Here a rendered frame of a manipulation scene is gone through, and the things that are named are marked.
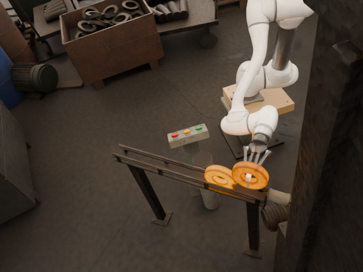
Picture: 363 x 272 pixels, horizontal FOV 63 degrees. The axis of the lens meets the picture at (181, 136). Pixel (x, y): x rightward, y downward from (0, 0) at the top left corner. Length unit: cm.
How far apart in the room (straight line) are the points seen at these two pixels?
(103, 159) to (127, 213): 61
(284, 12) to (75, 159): 206
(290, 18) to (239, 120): 54
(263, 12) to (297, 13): 16
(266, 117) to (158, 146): 132
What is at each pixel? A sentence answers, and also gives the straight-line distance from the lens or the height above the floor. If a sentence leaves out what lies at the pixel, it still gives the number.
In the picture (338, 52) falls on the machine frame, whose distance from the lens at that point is 41.
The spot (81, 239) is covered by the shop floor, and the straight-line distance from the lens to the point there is 236.
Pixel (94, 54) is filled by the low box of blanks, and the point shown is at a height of 42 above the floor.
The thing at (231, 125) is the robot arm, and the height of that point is 78.
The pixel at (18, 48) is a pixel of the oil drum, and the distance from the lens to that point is 421.
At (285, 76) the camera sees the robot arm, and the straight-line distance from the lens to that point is 203.
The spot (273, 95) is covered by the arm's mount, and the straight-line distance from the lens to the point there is 222.
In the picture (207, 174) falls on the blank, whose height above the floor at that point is 75.
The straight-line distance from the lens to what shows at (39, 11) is 510.
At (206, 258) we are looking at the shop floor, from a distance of 202.
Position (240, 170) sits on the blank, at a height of 84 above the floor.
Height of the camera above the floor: 190
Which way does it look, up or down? 47 degrees down
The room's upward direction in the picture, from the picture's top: 16 degrees counter-clockwise
